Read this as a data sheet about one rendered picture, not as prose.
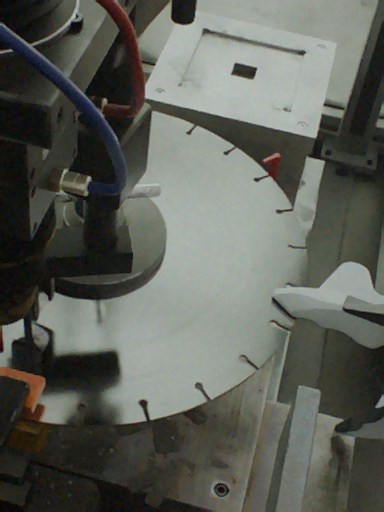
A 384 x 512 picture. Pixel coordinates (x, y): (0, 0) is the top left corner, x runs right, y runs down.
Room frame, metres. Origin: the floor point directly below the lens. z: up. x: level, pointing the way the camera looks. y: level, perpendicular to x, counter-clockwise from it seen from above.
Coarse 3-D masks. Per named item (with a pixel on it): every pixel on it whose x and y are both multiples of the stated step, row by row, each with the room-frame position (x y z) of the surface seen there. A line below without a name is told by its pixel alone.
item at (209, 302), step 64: (192, 128) 0.60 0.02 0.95; (192, 192) 0.51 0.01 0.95; (256, 192) 0.52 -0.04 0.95; (192, 256) 0.44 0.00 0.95; (256, 256) 0.45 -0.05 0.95; (64, 320) 0.36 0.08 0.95; (128, 320) 0.37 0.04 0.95; (192, 320) 0.38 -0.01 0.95; (256, 320) 0.39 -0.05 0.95; (64, 384) 0.31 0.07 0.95; (128, 384) 0.32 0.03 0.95; (192, 384) 0.33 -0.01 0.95
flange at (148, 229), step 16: (64, 208) 0.45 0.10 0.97; (128, 208) 0.47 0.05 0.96; (144, 208) 0.47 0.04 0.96; (64, 224) 0.43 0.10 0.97; (80, 224) 0.43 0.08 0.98; (128, 224) 0.45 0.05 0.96; (144, 224) 0.46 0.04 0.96; (160, 224) 0.46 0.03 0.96; (144, 240) 0.44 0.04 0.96; (160, 240) 0.44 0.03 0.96; (144, 256) 0.42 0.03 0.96; (160, 256) 0.43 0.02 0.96; (144, 272) 0.41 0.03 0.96; (80, 288) 0.39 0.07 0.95; (96, 288) 0.39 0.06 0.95; (112, 288) 0.39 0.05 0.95
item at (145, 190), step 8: (144, 184) 0.46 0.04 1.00; (152, 184) 0.46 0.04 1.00; (136, 192) 0.45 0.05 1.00; (144, 192) 0.45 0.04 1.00; (152, 192) 0.45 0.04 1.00; (160, 192) 0.46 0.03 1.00; (56, 200) 0.43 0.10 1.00; (64, 200) 0.43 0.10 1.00; (72, 200) 0.43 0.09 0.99; (80, 200) 0.43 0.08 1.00; (80, 208) 0.43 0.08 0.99; (80, 216) 0.43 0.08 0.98
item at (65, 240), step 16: (96, 208) 0.36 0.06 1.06; (96, 224) 0.36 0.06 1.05; (112, 224) 0.36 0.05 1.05; (64, 240) 0.36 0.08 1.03; (80, 240) 0.37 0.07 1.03; (96, 240) 0.36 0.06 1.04; (112, 240) 0.36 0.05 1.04; (128, 240) 0.37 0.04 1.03; (48, 256) 0.35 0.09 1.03; (64, 256) 0.35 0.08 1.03; (80, 256) 0.35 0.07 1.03; (96, 256) 0.36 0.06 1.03; (112, 256) 0.36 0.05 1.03; (128, 256) 0.36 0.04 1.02; (48, 272) 0.35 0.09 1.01; (64, 272) 0.35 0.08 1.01; (80, 272) 0.35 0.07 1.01; (96, 272) 0.36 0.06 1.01; (112, 272) 0.36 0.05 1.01; (128, 272) 0.36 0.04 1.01; (48, 288) 0.36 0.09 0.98; (32, 304) 0.34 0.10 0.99; (32, 320) 0.34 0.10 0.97
